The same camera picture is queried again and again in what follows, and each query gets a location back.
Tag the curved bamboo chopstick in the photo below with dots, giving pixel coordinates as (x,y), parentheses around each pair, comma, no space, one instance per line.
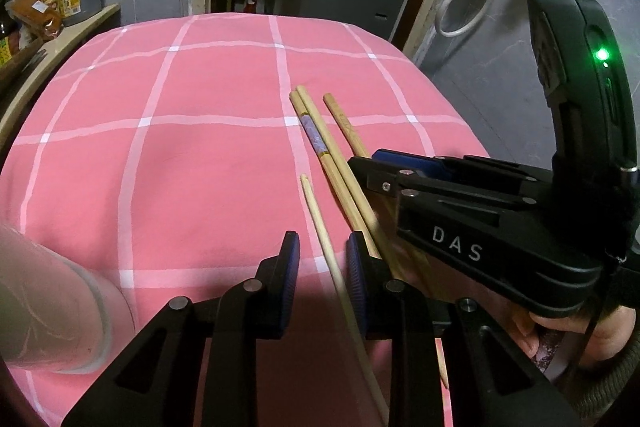
(350,133)
(442,368)

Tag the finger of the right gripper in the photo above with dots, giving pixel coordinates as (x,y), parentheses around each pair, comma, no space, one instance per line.
(381,179)
(422,165)

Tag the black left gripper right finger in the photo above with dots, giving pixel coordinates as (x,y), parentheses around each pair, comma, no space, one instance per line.
(370,298)

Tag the right hand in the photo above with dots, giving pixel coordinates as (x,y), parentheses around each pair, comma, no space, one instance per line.
(610,335)

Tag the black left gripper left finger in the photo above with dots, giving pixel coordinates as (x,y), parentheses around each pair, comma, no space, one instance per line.
(278,275)

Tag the pale thin chopstick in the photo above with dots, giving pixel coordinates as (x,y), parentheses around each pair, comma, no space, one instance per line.
(342,294)

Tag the translucent utensil holder cup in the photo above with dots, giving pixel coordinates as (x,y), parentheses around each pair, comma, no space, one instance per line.
(57,316)

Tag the long bamboo chopstick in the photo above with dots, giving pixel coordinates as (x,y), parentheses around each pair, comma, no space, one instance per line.
(364,209)

